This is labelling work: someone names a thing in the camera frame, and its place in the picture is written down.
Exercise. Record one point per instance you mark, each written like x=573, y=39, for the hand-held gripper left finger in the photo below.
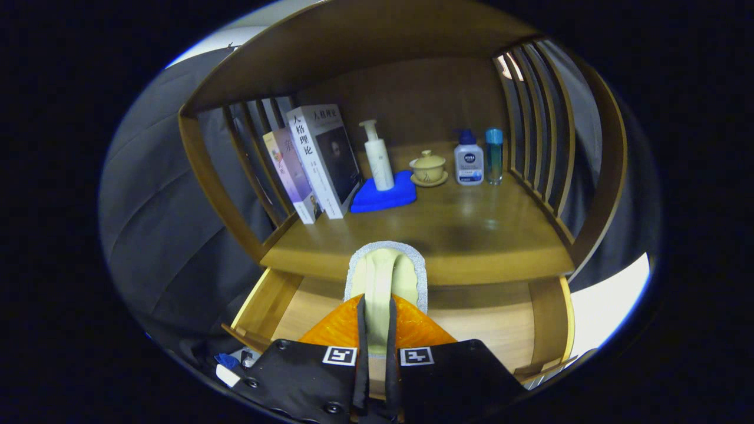
x=294, y=383

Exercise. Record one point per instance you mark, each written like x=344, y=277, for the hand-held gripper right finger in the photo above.
x=459, y=383

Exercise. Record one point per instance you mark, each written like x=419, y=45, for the brown wooden drawer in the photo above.
x=506, y=330

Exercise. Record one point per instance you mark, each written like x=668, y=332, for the yellow grey sponge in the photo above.
x=383, y=277

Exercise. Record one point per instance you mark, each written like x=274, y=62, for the wooden countertop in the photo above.
x=471, y=235

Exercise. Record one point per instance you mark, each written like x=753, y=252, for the brown wooden cabinet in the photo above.
x=412, y=100

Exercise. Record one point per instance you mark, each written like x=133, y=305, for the small white block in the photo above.
x=227, y=375

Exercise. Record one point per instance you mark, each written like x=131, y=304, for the small blue piece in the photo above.
x=225, y=360

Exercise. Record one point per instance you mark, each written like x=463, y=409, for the blue folded cloth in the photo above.
x=377, y=201

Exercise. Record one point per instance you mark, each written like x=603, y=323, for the black backdrop cloth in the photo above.
x=153, y=235

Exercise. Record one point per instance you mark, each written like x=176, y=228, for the purple book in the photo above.
x=291, y=176

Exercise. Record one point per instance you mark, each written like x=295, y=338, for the beige lidded teacup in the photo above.
x=428, y=169

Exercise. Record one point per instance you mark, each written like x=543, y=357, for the thick white book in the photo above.
x=318, y=165

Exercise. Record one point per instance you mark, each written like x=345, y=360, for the white bottle blue pump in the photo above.
x=469, y=162

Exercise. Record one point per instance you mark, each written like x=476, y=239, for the teal bottle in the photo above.
x=494, y=159

